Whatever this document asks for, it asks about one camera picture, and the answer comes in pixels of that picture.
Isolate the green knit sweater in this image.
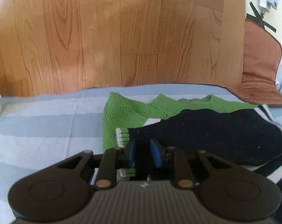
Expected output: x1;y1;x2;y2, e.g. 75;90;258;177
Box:
102;93;260;150

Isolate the black knit sweater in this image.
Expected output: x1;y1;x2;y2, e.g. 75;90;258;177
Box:
128;105;282;183

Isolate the striped blue white bedsheet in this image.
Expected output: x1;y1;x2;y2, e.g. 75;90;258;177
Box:
0;83;282;224

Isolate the wooden pattern board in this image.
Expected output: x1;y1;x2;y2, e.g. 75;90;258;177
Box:
0;0;245;96

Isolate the brown mesh mat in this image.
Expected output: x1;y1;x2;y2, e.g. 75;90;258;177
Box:
228;19;282;107

